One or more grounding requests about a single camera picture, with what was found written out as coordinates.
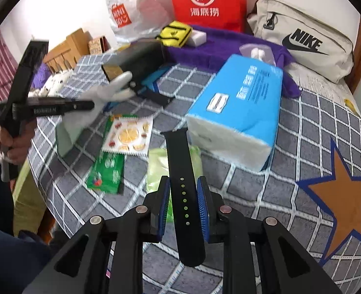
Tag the light green wipes pack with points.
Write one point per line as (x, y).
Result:
(157, 168)

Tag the blue tissue pack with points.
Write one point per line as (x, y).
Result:
(235, 113)

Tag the yellow black pouch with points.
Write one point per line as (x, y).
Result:
(174, 33)

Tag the clear pocket tissue pack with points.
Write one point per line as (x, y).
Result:
(257, 53)

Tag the purple towel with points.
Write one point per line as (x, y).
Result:
(223, 43)

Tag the purple plush toy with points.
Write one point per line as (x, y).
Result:
(41, 78)

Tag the dark green tin box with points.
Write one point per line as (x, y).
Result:
(137, 58)

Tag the white glove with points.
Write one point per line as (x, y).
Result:
(113, 93)

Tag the beige waist bag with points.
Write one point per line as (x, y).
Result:
(275, 36)

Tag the brown patterned box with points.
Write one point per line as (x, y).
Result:
(96, 45)

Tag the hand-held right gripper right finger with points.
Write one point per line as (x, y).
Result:
(203, 202)

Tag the person's leg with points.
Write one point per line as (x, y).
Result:
(8, 251)

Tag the fruit pattern packet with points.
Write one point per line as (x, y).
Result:
(128, 134)

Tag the light green bedding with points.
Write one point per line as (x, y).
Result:
(27, 199)

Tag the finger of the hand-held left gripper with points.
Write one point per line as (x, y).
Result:
(30, 64)
(79, 105)

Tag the white plastic shopping bag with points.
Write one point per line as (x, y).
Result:
(137, 12)

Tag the green packet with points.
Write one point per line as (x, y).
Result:
(105, 174)

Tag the white dotted cloth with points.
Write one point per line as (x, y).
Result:
(57, 81)

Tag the wooden headboard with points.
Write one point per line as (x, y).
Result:
(73, 46)

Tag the white sponge block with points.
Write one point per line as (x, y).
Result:
(198, 38)

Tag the person's left hand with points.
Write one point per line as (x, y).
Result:
(18, 147)

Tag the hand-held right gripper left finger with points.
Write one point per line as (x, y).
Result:
(165, 199)

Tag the fruit print bedsheet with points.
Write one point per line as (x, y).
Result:
(321, 88)

